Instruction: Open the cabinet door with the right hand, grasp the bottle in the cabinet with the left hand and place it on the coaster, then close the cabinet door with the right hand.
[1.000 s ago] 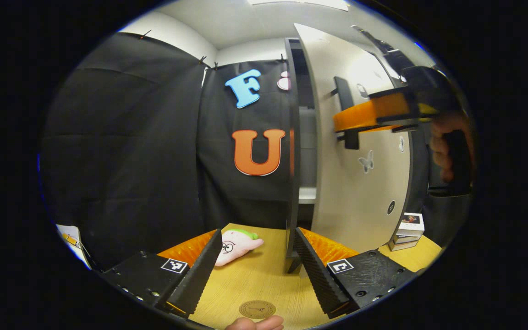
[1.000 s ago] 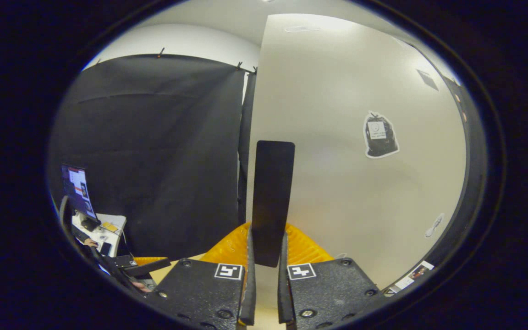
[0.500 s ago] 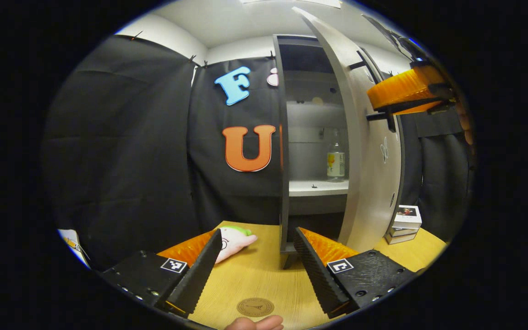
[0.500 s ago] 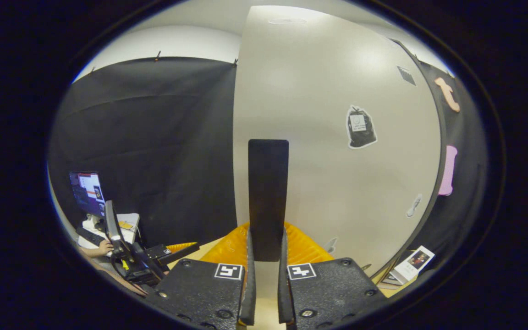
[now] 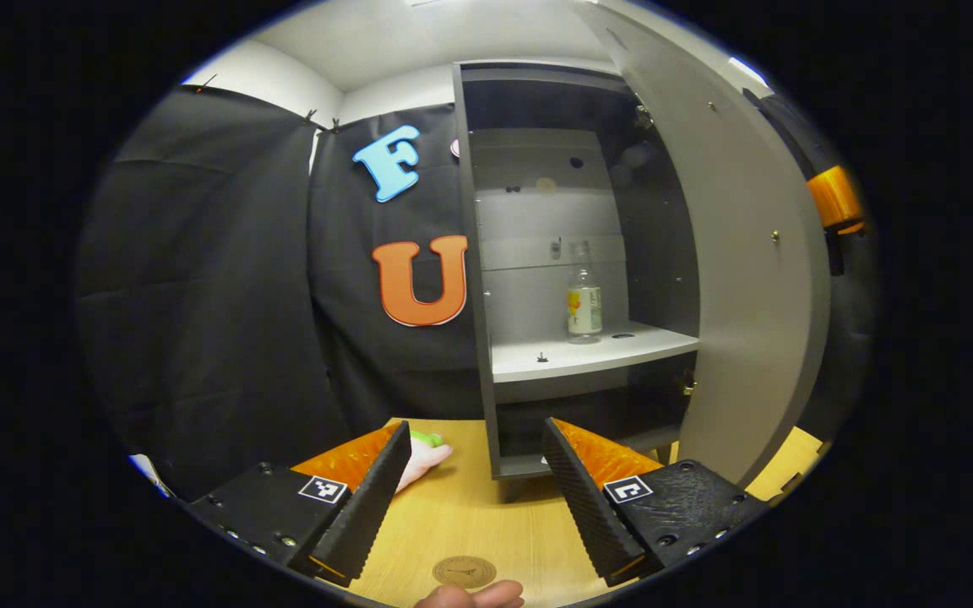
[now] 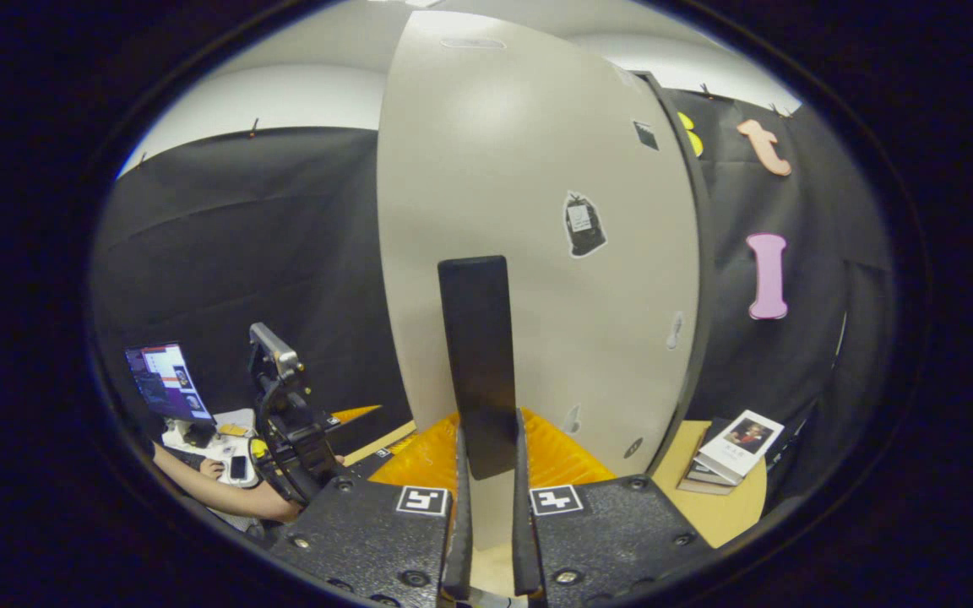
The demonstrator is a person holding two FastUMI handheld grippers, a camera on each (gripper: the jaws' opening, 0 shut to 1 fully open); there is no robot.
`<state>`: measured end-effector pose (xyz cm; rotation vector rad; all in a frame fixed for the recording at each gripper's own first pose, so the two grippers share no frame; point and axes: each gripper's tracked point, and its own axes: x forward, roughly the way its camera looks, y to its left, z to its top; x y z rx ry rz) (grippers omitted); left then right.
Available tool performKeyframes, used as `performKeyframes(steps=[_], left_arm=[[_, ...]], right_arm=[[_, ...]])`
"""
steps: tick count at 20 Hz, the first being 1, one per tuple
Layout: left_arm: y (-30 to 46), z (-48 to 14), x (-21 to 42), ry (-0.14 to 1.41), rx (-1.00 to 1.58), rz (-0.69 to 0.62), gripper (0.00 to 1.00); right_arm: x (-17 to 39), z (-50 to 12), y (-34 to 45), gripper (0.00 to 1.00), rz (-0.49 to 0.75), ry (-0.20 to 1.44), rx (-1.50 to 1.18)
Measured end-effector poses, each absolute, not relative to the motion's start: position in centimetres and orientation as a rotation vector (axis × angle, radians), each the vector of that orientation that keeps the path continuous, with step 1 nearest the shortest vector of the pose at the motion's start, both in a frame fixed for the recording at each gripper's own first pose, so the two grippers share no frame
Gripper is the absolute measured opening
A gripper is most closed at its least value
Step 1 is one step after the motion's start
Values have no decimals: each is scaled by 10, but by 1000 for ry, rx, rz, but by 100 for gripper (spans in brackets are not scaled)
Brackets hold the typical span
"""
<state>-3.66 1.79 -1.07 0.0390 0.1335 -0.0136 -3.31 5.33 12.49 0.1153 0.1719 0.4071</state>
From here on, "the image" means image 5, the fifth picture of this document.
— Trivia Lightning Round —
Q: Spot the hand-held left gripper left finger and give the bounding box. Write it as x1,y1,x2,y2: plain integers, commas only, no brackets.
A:
187,421,413,588

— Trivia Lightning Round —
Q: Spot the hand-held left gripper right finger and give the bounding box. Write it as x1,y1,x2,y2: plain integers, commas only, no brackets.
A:
541,416,770,588

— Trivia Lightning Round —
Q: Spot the round brown coaster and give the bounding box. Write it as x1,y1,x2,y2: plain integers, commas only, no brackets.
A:
432,555,497,589

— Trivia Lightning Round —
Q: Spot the clear plastic bottle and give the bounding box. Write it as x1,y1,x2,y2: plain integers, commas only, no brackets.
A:
567,241,604,345

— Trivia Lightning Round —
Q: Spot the grey cabinet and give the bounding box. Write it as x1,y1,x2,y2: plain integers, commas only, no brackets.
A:
451,59,703,503

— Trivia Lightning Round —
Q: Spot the white cabinet shelf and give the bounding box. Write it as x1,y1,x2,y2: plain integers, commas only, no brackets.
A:
491,321,700,385

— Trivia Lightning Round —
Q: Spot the pink plush toy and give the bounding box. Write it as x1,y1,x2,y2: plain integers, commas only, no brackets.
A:
394,431,454,495

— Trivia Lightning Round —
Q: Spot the black backdrop cloth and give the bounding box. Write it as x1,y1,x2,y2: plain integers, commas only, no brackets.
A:
77,84,876,503

